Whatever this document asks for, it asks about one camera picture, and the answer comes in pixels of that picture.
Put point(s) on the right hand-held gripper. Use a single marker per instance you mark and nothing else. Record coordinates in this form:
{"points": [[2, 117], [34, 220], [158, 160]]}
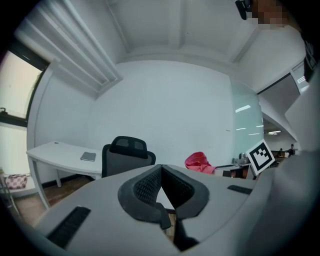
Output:
{"points": [[261, 157]]}

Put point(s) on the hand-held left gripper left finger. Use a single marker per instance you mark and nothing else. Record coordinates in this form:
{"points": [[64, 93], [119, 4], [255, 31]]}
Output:
{"points": [[100, 207]]}

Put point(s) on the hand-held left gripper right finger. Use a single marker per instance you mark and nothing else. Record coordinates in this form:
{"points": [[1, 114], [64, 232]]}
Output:
{"points": [[212, 200]]}

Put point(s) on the red cloth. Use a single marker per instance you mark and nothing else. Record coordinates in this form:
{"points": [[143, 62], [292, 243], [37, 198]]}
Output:
{"points": [[198, 161]]}

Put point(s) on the black office chair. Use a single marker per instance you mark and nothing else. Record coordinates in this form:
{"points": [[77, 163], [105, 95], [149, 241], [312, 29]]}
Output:
{"points": [[120, 163]]}

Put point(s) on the frosted glass door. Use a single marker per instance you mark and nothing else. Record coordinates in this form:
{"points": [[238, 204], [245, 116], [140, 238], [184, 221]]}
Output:
{"points": [[246, 125]]}

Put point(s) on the dark green notebook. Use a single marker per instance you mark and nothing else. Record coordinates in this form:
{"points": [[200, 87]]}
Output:
{"points": [[88, 156]]}

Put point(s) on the white curved desk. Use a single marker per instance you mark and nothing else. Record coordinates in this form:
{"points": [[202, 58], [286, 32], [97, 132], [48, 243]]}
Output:
{"points": [[62, 157]]}

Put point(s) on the black chair headrest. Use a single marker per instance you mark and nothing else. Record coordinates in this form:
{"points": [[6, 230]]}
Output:
{"points": [[127, 147]]}

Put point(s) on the pink checkered bag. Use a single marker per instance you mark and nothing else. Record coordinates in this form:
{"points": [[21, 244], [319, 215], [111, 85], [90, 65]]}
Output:
{"points": [[16, 181]]}

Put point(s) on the black framed window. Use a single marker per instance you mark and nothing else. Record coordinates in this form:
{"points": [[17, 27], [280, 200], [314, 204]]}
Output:
{"points": [[17, 87]]}

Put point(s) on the person's head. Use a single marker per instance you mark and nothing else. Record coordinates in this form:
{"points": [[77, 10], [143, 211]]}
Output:
{"points": [[270, 11]]}

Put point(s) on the black head-worn camera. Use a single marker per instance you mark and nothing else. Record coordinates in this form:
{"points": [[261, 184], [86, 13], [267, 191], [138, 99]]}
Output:
{"points": [[243, 8]]}

